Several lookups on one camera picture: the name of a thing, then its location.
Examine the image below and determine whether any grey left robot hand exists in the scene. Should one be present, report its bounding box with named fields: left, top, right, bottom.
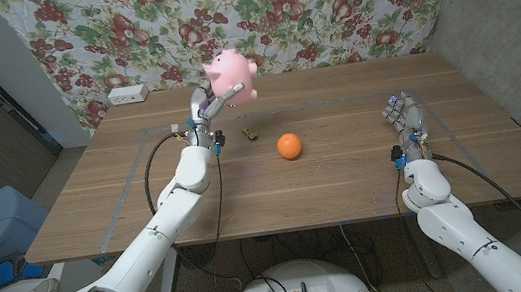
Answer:
left=181, top=78, right=252, bottom=150

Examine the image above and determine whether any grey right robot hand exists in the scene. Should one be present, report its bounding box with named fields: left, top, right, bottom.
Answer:
left=378, top=87, right=434, bottom=166

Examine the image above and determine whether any pink plastic piggy bank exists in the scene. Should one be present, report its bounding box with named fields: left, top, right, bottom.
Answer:
left=201, top=45, right=263, bottom=110

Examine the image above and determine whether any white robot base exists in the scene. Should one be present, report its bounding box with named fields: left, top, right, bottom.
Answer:
left=224, top=250, right=375, bottom=292

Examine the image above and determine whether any yellow toy car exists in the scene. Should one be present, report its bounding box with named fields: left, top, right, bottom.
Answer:
left=241, top=125, right=260, bottom=143

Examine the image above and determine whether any white power strip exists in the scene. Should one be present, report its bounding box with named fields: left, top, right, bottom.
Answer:
left=106, top=82, right=151, bottom=107

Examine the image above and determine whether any grey tape outline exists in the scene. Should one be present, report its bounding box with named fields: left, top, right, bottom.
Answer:
left=84, top=78, right=506, bottom=254

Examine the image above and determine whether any orange fruit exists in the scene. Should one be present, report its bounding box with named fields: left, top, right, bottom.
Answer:
left=274, top=131, right=304, bottom=162

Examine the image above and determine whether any round black floor fan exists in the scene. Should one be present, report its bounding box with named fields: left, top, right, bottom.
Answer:
left=175, top=241, right=221, bottom=272

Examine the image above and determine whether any fruit print backdrop cloth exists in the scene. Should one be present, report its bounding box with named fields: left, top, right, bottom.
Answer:
left=0, top=0, right=483, bottom=148

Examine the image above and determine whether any blue and black foot pedal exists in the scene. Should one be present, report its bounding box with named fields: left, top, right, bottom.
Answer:
left=0, top=248, right=51, bottom=292

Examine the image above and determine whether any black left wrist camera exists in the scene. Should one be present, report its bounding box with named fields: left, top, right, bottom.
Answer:
left=211, top=129, right=227, bottom=149

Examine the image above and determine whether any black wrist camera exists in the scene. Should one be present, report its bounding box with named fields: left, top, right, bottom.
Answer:
left=211, top=129, right=227, bottom=149
left=389, top=143, right=406, bottom=163

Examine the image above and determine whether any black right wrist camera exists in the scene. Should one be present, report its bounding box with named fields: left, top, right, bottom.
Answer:
left=389, top=143, right=406, bottom=163

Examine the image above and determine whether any thin black right camera cable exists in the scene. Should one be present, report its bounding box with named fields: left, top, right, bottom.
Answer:
left=391, top=167, right=411, bottom=230

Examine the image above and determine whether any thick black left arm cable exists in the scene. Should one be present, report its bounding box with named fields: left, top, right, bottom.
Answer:
left=137, top=125, right=243, bottom=292

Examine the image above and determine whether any grey floor cable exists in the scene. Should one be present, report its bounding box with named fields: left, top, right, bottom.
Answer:
left=339, top=217, right=405, bottom=292

